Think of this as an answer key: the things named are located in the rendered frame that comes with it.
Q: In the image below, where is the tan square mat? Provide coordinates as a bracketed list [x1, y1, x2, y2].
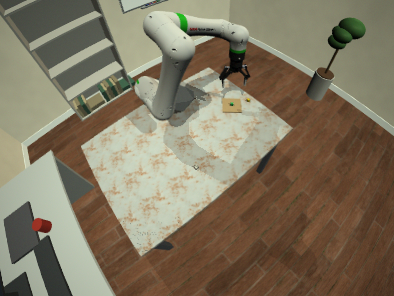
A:
[222, 98, 242, 113]

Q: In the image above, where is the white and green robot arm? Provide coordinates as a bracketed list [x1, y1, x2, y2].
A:
[134, 11, 249, 121]

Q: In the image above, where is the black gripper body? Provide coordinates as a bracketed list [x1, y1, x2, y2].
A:
[229, 59, 243, 73]

